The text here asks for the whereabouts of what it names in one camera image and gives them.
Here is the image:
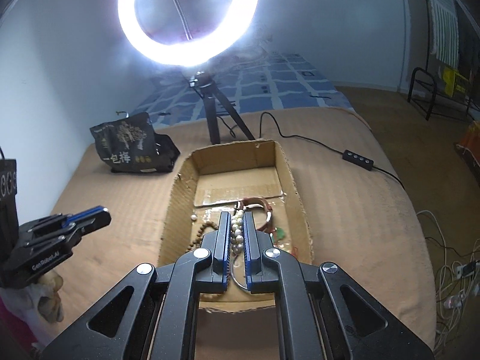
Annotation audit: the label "brown wooden bead necklace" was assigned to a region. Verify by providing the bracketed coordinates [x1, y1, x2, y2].
[187, 221, 219, 255]

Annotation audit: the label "white pearl necklace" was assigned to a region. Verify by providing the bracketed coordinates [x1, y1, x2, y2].
[229, 209, 247, 258]

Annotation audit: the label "red strap wristwatch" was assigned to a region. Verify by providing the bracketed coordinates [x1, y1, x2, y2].
[234, 197, 273, 233]

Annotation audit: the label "black snack bag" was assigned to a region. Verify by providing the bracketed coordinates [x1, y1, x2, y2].
[89, 112, 180, 173]

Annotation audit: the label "gloved left hand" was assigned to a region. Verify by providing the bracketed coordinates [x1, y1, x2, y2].
[1, 270, 64, 346]

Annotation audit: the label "black tripod stand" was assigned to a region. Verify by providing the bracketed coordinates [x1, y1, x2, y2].
[189, 71, 255, 145]

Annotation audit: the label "blue patterned bed sheet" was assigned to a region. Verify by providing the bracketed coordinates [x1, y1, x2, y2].
[133, 53, 353, 128]

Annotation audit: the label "orange cloth covered box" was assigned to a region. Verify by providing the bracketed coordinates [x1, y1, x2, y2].
[454, 120, 480, 183]

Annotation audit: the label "striped hanging cloth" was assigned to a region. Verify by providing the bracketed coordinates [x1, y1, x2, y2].
[427, 0, 459, 69]

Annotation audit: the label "white power strip cables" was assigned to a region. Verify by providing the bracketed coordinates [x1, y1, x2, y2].
[415, 209, 480, 353]

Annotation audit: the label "black power cable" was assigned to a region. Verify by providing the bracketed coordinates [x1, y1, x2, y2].
[217, 109, 408, 190]

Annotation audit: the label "green jade pendant red cord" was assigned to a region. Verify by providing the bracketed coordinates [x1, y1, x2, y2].
[270, 226, 301, 260]

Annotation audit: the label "yellow box on rack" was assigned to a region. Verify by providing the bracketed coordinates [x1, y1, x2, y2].
[442, 66, 470, 98]

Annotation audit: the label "black metal rack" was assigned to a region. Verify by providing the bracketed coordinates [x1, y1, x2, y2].
[407, 67, 479, 121]

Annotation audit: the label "black inline cable remote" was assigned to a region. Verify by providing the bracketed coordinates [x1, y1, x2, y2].
[342, 150, 374, 172]

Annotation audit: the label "brown cardboard box tray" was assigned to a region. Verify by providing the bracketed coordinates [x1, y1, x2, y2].
[157, 139, 315, 314]

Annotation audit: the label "blue metal bangle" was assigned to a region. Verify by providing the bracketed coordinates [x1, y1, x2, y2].
[229, 256, 251, 293]

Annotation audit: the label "white ring light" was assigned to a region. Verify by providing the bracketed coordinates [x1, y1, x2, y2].
[117, 0, 258, 68]

